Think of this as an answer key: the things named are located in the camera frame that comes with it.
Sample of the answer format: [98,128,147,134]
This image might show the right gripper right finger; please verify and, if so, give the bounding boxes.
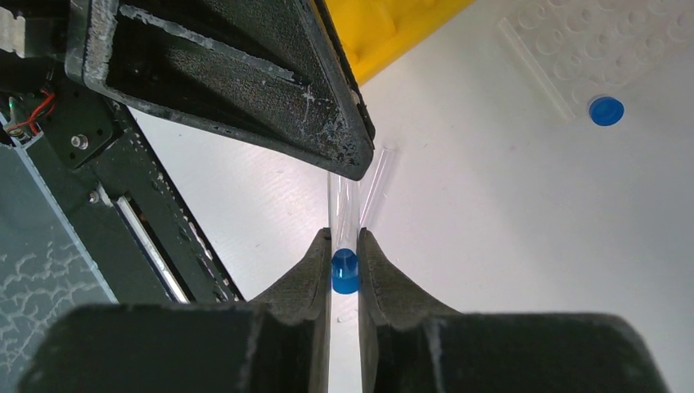
[358,229,668,392]

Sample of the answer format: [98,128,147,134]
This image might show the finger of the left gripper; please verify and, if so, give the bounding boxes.
[65,0,376,180]

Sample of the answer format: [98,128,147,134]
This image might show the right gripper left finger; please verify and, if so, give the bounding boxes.
[16,228,331,392]

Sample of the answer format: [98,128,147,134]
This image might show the yellow test tube rack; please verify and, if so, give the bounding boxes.
[326,0,474,85]

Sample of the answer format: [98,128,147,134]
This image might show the blue capped tube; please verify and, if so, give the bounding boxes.
[327,173,360,295]

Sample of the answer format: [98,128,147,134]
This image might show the clear tube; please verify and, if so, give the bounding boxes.
[359,146,399,228]

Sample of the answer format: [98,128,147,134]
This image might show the loose blue tube cap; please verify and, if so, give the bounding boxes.
[587,95,625,127]

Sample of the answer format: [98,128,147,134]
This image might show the clear well plate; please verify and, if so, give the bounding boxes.
[496,1,693,122]

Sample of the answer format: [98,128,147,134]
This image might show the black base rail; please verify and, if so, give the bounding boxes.
[1,52,243,303]

